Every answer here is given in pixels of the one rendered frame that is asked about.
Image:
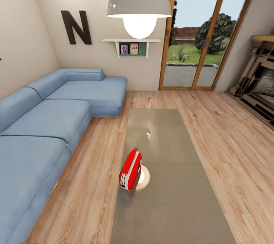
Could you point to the sofa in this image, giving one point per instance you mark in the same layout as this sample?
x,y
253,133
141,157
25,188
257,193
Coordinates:
x,y
41,125

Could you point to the door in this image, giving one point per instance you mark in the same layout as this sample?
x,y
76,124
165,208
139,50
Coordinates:
x,y
198,38

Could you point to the radio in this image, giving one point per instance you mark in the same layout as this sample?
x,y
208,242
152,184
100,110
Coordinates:
x,y
131,168

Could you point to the coffee table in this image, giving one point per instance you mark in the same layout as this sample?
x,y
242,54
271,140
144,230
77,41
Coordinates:
x,y
172,201

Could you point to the wood fireplace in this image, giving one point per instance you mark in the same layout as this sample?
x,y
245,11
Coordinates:
x,y
255,89

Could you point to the picture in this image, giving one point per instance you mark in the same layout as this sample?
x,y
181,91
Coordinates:
x,y
124,48
134,48

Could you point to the shelf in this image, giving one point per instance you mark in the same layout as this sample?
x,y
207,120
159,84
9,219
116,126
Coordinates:
x,y
143,45

